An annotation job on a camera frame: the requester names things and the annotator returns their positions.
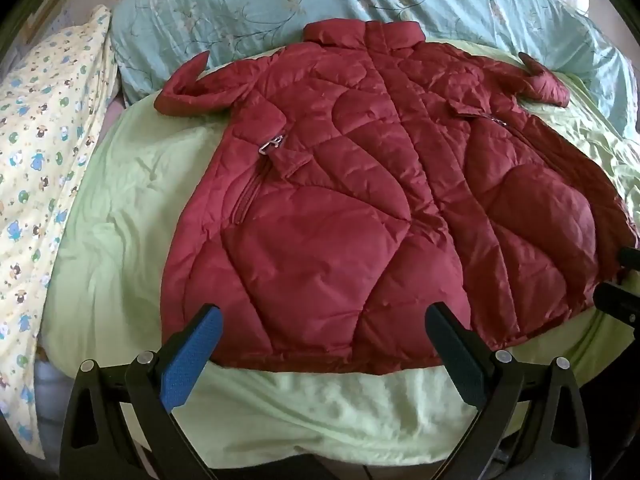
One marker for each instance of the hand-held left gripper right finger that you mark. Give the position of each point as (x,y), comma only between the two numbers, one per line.
(452,350)

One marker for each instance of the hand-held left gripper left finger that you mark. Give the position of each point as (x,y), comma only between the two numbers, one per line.
(192,350)

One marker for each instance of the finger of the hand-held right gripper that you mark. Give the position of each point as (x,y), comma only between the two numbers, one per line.
(631,258)
(620,305)

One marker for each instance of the red quilted jacket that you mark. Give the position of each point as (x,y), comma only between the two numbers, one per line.
(370,200)

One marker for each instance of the light green blanket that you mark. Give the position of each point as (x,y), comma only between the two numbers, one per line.
(125,260)

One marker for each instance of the yellow animal print cloth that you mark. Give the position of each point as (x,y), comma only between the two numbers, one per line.
(45,160)

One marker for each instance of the pink bed sheet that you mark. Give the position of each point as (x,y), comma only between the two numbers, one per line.
(112,110)

